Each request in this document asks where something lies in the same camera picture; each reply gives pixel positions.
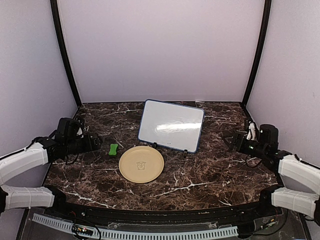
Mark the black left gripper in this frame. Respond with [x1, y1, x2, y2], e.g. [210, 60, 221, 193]
[64, 132, 102, 156]

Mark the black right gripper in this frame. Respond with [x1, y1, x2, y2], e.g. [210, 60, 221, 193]
[223, 132, 268, 159]

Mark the green and black eraser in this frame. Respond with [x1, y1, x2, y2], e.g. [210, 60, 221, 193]
[108, 143, 119, 157]

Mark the blue framed whiteboard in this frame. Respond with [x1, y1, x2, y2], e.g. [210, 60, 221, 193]
[138, 99, 205, 154]

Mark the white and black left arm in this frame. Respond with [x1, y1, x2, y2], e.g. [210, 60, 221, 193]
[0, 134, 103, 218]

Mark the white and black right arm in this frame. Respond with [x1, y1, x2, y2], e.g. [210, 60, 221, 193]
[223, 133, 320, 224]

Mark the black whiteboard stand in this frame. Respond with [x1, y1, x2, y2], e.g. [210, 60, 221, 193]
[150, 142, 188, 159]

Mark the beige plate with bear drawing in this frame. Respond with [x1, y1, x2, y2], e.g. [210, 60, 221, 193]
[118, 146, 165, 184]

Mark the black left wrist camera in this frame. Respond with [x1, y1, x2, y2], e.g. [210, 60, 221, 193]
[56, 117, 84, 140]

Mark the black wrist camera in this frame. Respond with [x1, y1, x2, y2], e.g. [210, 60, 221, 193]
[56, 117, 84, 140]
[258, 124, 279, 146]

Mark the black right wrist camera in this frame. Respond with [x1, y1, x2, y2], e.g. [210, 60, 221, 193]
[258, 124, 279, 146]

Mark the black front rail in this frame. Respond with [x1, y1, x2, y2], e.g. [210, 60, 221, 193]
[23, 202, 299, 227]

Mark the white slotted cable duct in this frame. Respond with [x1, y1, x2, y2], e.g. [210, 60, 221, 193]
[32, 213, 239, 240]

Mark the black right frame post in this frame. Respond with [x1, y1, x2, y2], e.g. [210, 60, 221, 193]
[241, 0, 272, 107]

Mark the black frame post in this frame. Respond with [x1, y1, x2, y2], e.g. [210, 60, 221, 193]
[50, 0, 82, 108]
[241, 0, 272, 107]

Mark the black left frame post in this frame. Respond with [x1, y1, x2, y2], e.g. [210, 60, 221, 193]
[50, 0, 82, 108]

